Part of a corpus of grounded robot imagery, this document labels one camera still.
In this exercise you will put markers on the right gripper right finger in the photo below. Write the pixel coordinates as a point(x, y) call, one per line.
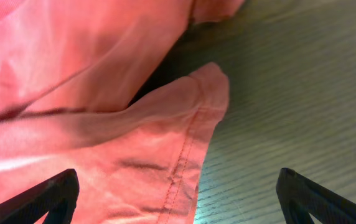
point(301, 199)

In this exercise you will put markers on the red soccer t-shirt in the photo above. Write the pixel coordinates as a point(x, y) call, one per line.
point(69, 71)

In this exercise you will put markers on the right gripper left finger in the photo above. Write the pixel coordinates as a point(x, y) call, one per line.
point(55, 199)

